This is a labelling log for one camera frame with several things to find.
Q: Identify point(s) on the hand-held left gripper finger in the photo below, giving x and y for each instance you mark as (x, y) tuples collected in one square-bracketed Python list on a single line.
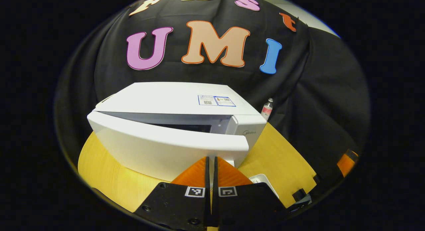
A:
[(208, 204), (215, 204)]

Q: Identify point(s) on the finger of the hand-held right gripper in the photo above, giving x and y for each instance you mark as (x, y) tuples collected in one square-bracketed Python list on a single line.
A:
[(347, 163)]

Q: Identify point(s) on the white microwave oven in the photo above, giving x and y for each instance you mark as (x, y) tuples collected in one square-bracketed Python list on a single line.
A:
[(166, 98)]

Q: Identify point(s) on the white plastic tray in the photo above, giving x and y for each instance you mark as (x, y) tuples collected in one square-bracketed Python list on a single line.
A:
[(262, 178)]

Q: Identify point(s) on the black backdrop cloth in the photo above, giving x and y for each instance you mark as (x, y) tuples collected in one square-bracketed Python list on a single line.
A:
[(315, 91)]

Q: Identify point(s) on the clear bottle pink label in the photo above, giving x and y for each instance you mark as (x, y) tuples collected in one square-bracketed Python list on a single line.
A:
[(266, 110)]

